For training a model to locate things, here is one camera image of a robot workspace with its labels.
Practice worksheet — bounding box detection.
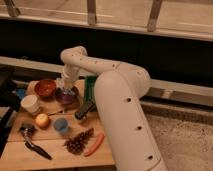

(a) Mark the yellow red apple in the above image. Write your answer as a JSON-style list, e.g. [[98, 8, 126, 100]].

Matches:
[[35, 113, 50, 128]]

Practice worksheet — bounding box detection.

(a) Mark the red bowl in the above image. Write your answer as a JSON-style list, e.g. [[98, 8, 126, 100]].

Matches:
[[34, 79, 56, 98]]

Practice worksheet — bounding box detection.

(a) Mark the purple bowl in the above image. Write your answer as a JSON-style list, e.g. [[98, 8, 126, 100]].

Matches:
[[54, 87, 79, 105]]

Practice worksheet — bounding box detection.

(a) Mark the green plastic tray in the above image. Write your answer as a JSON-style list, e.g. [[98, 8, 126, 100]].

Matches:
[[84, 76, 97, 102]]

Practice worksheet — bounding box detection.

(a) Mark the white cup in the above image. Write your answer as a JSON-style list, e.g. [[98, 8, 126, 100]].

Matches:
[[21, 95, 40, 116]]

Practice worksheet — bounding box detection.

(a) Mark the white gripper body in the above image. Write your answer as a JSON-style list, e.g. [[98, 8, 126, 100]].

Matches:
[[61, 64, 80, 86]]

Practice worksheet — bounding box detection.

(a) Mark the black handled peeler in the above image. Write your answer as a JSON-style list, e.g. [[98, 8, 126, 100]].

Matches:
[[22, 131, 52, 160]]

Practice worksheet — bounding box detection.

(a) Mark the orange carrot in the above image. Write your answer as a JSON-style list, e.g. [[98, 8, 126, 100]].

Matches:
[[83, 133, 105, 157]]

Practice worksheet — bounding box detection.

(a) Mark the wooden round board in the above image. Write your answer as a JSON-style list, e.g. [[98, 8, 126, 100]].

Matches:
[[26, 81, 38, 95]]

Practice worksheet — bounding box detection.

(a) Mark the blue object at edge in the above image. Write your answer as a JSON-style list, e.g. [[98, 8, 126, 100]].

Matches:
[[16, 88, 26, 99]]

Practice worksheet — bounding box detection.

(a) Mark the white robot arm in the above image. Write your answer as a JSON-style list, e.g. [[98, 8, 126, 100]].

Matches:
[[60, 46, 168, 171]]

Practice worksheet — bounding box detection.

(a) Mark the brown grape bunch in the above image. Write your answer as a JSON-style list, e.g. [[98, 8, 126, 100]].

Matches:
[[64, 128, 94, 155]]

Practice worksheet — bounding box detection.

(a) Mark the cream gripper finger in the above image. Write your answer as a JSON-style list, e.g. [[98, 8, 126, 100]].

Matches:
[[56, 78, 64, 89], [67, 86, 74, 94]]

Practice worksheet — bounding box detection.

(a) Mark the blue small cup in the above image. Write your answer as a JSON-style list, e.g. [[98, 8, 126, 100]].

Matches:
[[54, 118, 69, 134]]

